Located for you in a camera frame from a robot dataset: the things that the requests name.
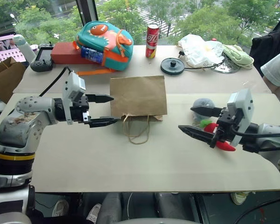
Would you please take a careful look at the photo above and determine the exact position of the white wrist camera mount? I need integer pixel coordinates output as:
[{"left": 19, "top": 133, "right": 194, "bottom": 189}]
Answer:
[
  {"left": 226, "top": 88, "right": 255, "bottom": 147},
  {"left": 62, "top": 71, "right": 86, "bottom": 126}
]

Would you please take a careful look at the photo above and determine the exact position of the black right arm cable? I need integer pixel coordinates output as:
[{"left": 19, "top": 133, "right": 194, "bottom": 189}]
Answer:
[{"left": 230, "top": 126, "right": 280, "bottom": 152}]

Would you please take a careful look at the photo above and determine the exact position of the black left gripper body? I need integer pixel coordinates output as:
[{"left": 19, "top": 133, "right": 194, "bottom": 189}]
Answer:
[{"left": 70, "top": 94, "right": 92, "bottom": 125}]

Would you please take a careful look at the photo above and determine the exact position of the teal dinosaur backpack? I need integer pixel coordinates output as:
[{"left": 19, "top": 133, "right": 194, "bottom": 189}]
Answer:
[{"left": 72, "top": 20, "right": 134, "bottom": 77}]

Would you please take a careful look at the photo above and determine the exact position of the blue-label water bottle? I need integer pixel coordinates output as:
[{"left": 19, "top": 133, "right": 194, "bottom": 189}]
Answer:
[{"left": 80, "top": 45, "right": 105, "bottom": 64}]

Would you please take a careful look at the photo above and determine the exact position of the red cola can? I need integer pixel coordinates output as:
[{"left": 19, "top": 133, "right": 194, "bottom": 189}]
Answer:
[{"left": 145, "top": 23, "right": 160, "bottom": 59}]

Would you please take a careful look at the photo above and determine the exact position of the black kettle base cable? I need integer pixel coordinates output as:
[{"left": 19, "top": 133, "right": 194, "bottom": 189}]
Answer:
[{"left": 178, "top": 50, "right": 224, "bottom": 70}]

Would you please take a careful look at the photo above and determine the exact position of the black round kettle base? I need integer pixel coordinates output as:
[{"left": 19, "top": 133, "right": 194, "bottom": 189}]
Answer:
[{"left": 160, "top": 57, "right": 185, "bottom": 76}]

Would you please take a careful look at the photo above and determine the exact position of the black floor cable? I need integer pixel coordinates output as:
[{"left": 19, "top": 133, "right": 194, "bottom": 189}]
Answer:
[{"left": 233, "top": 195, "right": 280, "bottom": 224}]

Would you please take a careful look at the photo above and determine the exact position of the open brown paper bag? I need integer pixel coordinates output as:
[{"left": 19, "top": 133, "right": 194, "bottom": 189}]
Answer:
[{"left": 0, "top": 56, "right": 27, "bottom": 105}]

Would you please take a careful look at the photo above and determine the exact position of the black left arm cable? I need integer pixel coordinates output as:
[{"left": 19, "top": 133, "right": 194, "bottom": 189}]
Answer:
[{"left": 38, "top": 66, "right": 72, "bottom": 98}]

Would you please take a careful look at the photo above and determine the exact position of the round metal plate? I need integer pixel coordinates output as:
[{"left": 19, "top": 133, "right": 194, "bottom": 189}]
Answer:
[{"left": 210, "top": 56, "right": 241, "bottom": 74}]

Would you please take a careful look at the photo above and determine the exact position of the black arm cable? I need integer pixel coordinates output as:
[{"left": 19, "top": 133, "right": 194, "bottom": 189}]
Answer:
[
  {"left": 230, "top": 126, "right": 280, "bottom": 152},
  {"left": 38, "top": 66, "right": 72, "bottom": 98}
]

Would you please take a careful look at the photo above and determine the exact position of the white plastic bag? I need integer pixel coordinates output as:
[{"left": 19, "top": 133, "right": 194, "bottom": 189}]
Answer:
[{"left": 177, "top": 34, "right": 224, "bottom": 68}]

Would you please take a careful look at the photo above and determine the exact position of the black garment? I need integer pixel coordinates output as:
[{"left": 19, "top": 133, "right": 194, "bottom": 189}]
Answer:
[{"left": 249, "top": 29, "right": 280, "bottom": 77}]

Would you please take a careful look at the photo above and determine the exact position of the red rectangular box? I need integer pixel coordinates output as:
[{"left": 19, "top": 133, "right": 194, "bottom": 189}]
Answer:
[{"left": 50, "top": 42, "right": 94, "bottom": 65}]

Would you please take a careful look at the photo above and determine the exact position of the light green cloth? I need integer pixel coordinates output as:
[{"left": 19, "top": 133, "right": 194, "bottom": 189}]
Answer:
[{"left": 221, "top": 44, "right": 255, "bottom": 70}]

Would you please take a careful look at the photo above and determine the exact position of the white bottle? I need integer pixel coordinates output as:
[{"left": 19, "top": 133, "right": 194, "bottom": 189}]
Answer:
[{"left": 13, "top": 34, "right": 37, "bottom": 63}]

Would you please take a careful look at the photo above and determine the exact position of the dark window pillar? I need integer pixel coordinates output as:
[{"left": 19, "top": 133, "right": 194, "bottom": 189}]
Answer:
[{"left": 76, "top": 0, "right": 99, "bottom": 25}]

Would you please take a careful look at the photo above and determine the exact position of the grey round object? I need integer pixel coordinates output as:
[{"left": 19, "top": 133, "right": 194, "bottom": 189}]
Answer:
[{"left": 192, "top": 98, "right": 217, "bottom": 122}]

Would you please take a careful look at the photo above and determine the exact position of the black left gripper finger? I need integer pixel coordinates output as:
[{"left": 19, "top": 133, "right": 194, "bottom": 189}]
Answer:
[
  {"left": 87, "top": 116, "right": 120, "bottom": 128},
  {"left": 85, "top": 93, "right": 114, "bottom": 104}
]

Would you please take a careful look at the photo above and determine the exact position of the black remote controller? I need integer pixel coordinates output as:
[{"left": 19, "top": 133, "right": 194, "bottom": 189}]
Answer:
[{"left": 29, "top": 43, "right": 54, "bottom": 72}]

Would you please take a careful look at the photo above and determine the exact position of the purple cup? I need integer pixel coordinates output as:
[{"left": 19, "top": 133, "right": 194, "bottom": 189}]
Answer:
[{"left": 29, "top": 44, "right": 40, "bottom": 56}]

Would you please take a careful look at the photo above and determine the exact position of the flat brown paper bag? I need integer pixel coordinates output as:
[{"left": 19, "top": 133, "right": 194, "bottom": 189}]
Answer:
[{"left": 109, "top": 75, "right": 168, "bottom": 145}]

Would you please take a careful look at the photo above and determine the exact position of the laptop with pink screen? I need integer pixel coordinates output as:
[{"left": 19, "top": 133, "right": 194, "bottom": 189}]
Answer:
[{"left": 0, "top": 32, "right": 30, "bottom": 68}]

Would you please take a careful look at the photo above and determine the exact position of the grey rounded shape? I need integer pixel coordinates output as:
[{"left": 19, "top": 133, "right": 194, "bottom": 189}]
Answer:
[{"left": 97, "top": 192, "right": 123, "bottom": 224}]

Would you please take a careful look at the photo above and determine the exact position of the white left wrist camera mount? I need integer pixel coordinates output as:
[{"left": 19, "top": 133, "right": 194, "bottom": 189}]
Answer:
[{"left": 62, "top": 71, "right": 86, "bottom": 126}]

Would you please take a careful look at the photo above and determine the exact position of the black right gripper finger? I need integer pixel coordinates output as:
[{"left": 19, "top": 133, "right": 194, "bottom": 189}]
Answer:
[
  {"left": 178, "top": 125, "right": 219, "bottom": 149},
  {"left": 190, "top": 105, "right": 224, "bottom": 117}
]

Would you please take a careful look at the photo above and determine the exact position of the person in white shirt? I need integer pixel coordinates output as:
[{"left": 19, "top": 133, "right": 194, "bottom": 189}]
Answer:
[{"left": 260, "top": 48, "right": 280, "bottom": 109}]

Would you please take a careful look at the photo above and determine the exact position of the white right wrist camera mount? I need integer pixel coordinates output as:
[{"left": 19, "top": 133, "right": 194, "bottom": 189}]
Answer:
[{"left": 226, "top": 88, "right": 255, "bottom": 147}]

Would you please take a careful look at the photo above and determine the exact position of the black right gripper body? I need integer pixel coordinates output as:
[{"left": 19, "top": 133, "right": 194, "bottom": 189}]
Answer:
[{"left": 215, "top": 108, "right": 243, "bottom": 143}]

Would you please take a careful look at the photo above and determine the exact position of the white shoe with green trim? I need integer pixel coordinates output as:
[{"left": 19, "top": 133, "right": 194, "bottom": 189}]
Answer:
[{"left": 231, "top": 191, "right": 250, "bottom": 206}]

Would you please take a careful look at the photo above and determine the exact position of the red chili pepper toy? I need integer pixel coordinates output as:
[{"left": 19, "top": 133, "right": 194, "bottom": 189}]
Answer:
[{"left": 199, "top": 119, "right": 237, "bottom": 152}]

